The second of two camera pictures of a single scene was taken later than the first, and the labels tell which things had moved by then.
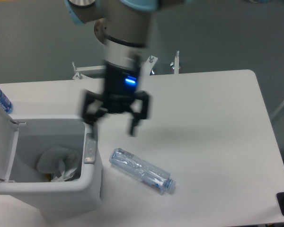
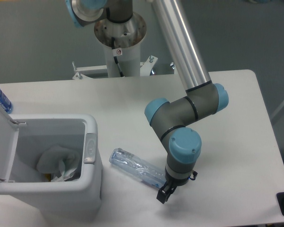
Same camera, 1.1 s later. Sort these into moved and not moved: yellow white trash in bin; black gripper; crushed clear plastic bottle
Moved: black gripper
Not moved: crushed clear plastic bottle; yellow white trash in bin
